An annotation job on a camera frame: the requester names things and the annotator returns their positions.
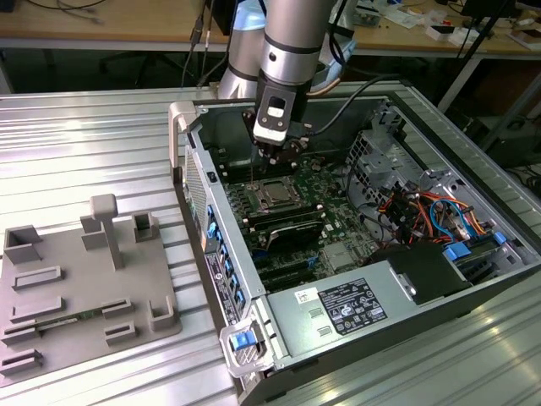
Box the black hanging cable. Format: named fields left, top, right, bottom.
left=181, top=0, right=215, bottom=89

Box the metal disk bay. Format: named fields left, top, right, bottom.
left=416, top=167, right=534, bottom=285

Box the blue data cable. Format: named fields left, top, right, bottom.
left=429, top=197, right=471, bottom=244

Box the grey power supply unit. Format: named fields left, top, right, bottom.
left=265, top=243, right=474, bottom=367

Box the black glossy cooler shroud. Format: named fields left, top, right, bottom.
left=265, top=219, right=325, bottom=257

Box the wooden top desk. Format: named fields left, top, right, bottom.
left=0, top=0, right=238, bottom=54
left=346, top=0, right=541, bottom=58

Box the perforated metal disk cage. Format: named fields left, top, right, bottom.
left=344, top=96, right=428, bottom=204

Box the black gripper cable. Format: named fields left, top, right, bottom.
left=307, top=77, right=403, bottom=135

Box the green RAM stick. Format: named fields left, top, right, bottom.
left=36, top=307, right=106, bottom=330

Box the silver topped CPU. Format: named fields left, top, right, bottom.
left=269, top=183, right=294, bottom=204

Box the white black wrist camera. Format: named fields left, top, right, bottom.
left=252, top=93, right=298, bottom=147

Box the small white box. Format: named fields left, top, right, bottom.
left=425, top=24, right=456, bottom=42

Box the open PC case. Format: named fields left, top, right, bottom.
left=167, top=80, right=541, bottom=406

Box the red orange wire bundle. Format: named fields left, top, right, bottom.
left=377, top=185, right=495, bottom=251

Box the metal socket cover frame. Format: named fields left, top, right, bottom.
left=251, top=177, right=300, bottom=212

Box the green motherboard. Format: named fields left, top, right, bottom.
left=217, top=154, right=384, bottom=295

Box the grey parts rack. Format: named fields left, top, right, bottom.
left=0, top=193, right=183, bottom=378

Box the black expansion slot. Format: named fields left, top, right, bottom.
left=260, top=270, right=320, bottom=294
left=255, top=258, right=317, bottom=281

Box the CPU socket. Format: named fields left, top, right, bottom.
left=247, top=175, right=303, bottom=215

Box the silver chipset heatsink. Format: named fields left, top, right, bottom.
left=321, top=244, right=357, bottom=272

